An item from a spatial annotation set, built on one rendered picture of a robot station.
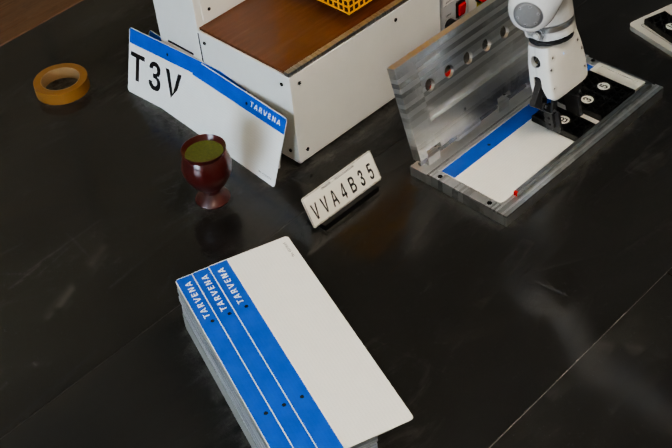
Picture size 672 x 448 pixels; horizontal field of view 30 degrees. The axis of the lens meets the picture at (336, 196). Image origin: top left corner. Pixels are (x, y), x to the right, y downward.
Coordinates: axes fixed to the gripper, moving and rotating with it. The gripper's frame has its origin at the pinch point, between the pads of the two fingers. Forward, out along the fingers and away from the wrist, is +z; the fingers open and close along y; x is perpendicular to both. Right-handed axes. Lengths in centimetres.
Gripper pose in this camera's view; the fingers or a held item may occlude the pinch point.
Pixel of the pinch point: (563, 113)
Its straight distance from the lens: 218.5
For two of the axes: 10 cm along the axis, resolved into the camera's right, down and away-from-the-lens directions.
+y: 7.0, -5.1, 5.0
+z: 2.3, 8.2, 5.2
